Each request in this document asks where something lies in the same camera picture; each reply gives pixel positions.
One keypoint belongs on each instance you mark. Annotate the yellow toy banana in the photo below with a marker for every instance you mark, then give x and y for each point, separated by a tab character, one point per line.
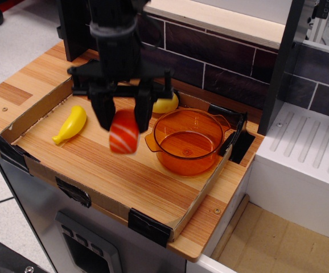
72	125

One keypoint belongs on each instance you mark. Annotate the orange transparent plastic pot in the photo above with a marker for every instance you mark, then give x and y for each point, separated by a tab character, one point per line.
186	141

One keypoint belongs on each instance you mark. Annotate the orange salmon sushi toy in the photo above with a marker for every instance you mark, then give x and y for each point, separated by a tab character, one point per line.
124	133

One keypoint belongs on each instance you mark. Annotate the grey toy oven front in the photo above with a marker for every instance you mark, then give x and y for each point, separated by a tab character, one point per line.
75	236

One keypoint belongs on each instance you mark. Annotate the aluminium frame with cables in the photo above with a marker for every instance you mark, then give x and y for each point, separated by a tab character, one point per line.
318	32

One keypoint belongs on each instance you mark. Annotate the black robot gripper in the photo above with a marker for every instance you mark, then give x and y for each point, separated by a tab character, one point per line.
119	70

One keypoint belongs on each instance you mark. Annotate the white toy sink drainboard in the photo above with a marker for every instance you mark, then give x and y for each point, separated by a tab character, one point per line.
290	172

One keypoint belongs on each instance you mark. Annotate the black vertical post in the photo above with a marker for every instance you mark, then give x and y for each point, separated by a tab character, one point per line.
277	90

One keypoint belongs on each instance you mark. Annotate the yellow toy potato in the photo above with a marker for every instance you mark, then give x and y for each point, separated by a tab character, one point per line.
165	105

